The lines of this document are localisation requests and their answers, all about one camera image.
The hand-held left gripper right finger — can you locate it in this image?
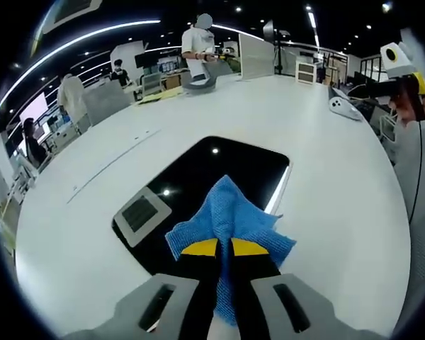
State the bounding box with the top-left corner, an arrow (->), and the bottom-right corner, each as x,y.
229,237 -> 387,340

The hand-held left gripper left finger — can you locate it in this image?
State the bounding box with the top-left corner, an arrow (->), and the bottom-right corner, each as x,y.
62,237 -> 223,340

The blue cleaning cloth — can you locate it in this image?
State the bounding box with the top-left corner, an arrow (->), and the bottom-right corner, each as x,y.
164,174 -> 298,327

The black induction cooktop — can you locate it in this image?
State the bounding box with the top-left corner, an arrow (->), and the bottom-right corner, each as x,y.
110,135 -> 293,279

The person's right hand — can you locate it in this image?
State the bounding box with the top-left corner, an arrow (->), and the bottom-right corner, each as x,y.
388,92 -> 425,125

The white smartphone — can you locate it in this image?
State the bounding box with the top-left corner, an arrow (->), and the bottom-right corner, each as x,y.
328,96 -> 362,121

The small white cabinet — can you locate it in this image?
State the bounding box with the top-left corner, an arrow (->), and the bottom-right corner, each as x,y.
295,58 -> 318,84

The black tripod stand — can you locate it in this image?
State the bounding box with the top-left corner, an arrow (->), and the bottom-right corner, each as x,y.
263,19 -> 291,75

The white divider panel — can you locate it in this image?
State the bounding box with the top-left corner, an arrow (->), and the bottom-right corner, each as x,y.
239,33 -> 276,81

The grey curved object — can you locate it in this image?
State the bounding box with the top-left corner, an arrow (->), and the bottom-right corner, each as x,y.
182,76 -> 219,95

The yellow paper sheet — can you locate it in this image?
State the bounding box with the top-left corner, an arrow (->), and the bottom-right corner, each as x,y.
136,88 -> 183,106

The white mesh office chair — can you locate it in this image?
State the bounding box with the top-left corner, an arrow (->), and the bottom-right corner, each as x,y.
141,72 -> 163,96

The pink display screen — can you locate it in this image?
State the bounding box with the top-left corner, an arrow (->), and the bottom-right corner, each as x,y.
19,92 -> 49,125

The white frame chair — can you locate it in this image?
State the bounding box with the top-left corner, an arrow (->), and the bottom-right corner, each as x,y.
378,113 -> 398,143

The black wall monitor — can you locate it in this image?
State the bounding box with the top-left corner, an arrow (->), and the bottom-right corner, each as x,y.
134,52 -> 153,68

